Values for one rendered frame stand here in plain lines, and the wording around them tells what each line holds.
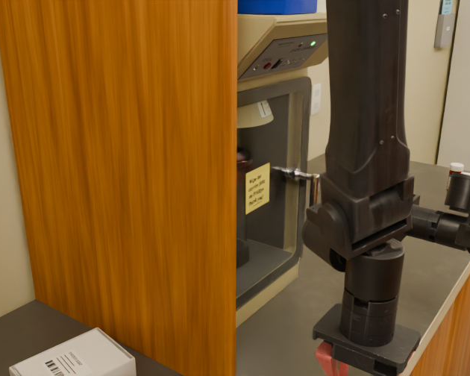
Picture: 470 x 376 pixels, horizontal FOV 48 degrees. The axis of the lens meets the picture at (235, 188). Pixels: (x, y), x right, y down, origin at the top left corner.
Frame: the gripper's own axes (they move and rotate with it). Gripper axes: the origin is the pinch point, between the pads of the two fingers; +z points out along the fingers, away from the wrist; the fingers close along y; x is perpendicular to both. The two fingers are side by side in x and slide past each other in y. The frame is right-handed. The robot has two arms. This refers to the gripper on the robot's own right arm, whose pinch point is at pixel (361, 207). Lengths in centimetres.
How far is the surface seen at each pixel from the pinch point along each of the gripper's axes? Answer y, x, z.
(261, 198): 13.8, -2.8, 13.6
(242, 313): 17.9, 19.9, 14.4
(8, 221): 38, 5, 58
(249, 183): 17.7, -6.9, 13.7
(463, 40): -283, -6, 53
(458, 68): -283, 12, 53
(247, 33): 27.3, -33.0, 8.2
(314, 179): 1.7, -4.0, 9.3
